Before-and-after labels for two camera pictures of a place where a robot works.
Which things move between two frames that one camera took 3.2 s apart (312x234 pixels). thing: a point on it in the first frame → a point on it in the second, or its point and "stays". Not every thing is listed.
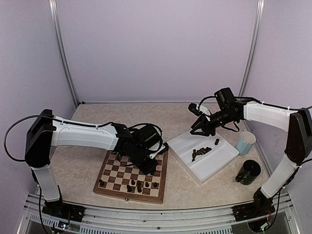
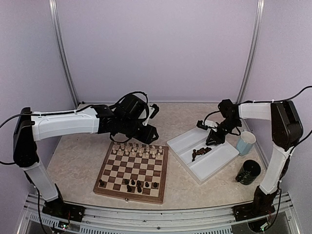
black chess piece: x=129 y=188 stays
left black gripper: x=148 y=169 → x=147 y=137
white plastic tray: x=201 y=155 stays
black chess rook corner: x=102 y=183 stays
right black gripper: x=205 y=125 → x=219 y=139
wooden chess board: x=117 y=180 stays
